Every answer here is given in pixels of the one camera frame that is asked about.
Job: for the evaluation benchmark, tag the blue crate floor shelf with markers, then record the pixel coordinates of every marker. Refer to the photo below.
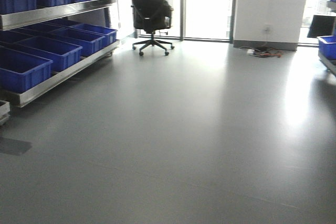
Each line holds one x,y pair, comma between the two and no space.
110,34
62,54
90,42
21,71

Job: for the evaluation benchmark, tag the black office chair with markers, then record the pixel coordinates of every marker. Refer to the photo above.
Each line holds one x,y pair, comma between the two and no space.
150,16

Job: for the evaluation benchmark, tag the blue crate right side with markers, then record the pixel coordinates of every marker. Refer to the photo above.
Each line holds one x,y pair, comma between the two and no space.
327,46

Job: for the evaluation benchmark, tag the blue crate front floor shelf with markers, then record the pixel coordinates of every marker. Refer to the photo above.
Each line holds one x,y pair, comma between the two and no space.
21,71

